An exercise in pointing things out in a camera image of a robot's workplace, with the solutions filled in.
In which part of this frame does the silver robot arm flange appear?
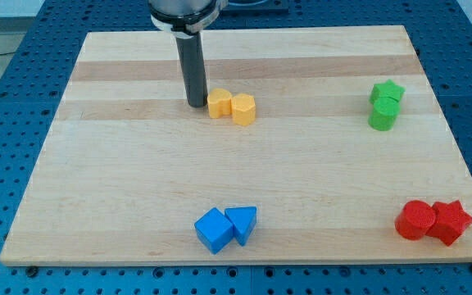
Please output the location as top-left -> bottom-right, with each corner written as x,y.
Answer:
147,0 -> 229,38

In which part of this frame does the blue triangle block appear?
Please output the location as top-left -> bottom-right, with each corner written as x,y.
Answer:
225,206 -> 257,247

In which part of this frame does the yellow hexagon block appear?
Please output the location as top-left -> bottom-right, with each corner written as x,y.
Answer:
231,93 -> 256,126

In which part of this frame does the yellow heart block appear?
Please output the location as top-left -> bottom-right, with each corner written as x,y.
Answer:
207,88 -> 233,119

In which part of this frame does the blue cube block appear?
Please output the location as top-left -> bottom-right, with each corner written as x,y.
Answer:
194,207 -> 234,255

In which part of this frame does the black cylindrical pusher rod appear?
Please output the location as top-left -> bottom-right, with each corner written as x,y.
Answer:
176,33 -> 207,108

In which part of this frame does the light wooden board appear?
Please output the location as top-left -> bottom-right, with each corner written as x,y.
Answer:
0,25 -> 472,266

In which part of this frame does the green cylinder block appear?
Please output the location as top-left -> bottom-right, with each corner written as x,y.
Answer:
368,98 -> 401,131

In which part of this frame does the green star block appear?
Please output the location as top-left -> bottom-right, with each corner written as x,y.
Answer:
369,79 -> 406,104

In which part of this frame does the red cylinder block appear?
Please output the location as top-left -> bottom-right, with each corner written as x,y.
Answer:
394,200 -> 436,240

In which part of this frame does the red star block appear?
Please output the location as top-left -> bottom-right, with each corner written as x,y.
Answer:
426,200 -> 472,246

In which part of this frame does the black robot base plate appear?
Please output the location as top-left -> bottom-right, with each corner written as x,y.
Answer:
222,0 -> 289,12

